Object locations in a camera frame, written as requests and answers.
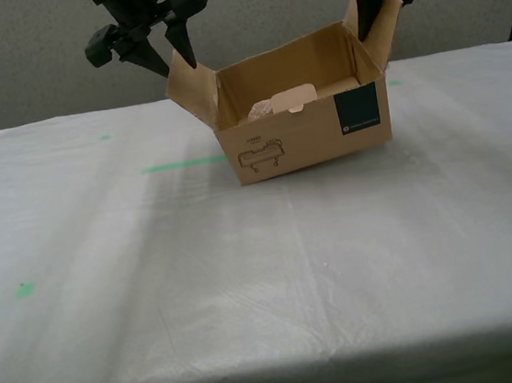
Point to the small green tape mark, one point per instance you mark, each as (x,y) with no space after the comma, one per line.
(25,290)
(104,137)
(394,82)

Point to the white foam table sheet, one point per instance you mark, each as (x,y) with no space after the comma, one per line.
(246,271)

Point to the speckled pinkish granite rock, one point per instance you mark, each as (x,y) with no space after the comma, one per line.
(259,109)

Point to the long green tape strip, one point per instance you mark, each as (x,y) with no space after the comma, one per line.
(183,164)

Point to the brown cardboard box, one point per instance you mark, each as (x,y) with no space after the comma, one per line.
(305,139)

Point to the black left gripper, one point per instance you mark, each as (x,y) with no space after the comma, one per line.
(138,11)

